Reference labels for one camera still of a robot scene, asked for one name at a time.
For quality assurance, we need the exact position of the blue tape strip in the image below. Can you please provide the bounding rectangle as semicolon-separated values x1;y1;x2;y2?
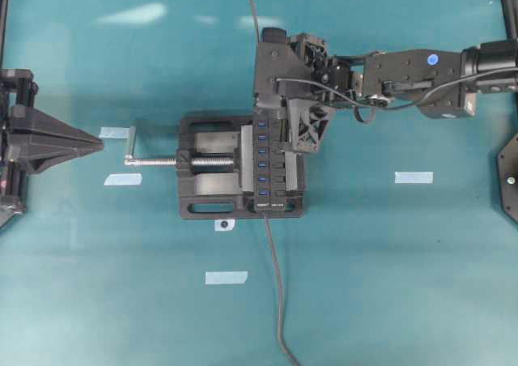
205;270;248;286
104;173;142;186
99;126;130;139
394;172;434;184

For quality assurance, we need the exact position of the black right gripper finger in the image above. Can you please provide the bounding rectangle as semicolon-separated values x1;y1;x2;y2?
253;28;287;113
286;99;334;153

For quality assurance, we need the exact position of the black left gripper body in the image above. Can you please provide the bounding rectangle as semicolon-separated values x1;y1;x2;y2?
1;69;38;216

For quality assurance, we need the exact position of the black USB cable with plug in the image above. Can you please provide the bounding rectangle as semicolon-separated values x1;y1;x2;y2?
234;0;262;43

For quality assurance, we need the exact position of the black hub power cable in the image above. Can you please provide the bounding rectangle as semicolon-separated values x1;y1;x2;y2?
262;211;302;366

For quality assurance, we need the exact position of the black multi-port USB hub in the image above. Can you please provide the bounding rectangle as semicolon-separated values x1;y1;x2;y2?
253;113;287;213

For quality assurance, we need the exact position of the black frame post right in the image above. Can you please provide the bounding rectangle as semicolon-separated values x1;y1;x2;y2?
500;0;517;39

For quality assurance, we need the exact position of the blue tape strip bottom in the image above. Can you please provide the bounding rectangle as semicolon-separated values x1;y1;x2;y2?
205;270;248;286

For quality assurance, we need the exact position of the black bench vise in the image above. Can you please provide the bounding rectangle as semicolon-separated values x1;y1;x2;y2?
124;115;305;220

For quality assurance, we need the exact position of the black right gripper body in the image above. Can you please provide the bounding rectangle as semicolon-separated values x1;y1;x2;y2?
285;33;364;109

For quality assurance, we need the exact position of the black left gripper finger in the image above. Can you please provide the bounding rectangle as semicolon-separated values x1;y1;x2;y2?
21;108;103;174

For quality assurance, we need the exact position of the black frame post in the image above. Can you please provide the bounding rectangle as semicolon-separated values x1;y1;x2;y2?
0;0;9;62
500;0;517;39

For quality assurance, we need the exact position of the blue tape strip right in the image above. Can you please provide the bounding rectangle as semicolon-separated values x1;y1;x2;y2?
394;172;434;184

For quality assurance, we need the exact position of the black frame post left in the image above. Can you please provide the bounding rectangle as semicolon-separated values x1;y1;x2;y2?
0;0;9;62

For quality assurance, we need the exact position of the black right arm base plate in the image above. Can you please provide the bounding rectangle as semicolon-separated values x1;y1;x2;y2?
496;134;518;223

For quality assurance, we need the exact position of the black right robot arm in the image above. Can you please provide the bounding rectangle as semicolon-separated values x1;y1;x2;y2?
253;28;517;154

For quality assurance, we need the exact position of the blue tape strip upper left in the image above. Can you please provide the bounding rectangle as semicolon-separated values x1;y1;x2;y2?
99;126;130;139

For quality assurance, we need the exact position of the white tape with black dot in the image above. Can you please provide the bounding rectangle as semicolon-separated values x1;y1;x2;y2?
214;219;236;232

